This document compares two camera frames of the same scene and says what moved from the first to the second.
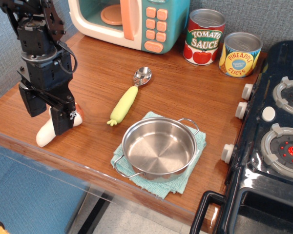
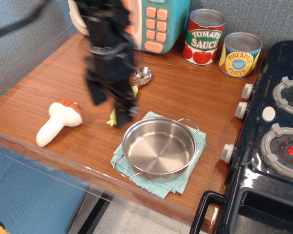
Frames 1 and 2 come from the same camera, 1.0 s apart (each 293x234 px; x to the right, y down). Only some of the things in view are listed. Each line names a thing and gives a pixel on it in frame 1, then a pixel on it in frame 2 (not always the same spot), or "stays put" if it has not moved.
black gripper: [51, 79] -> [115, 73]
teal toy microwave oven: [157, 26] stays put
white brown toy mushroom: [47, 132] stays put
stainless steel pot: [160, 148] stays put
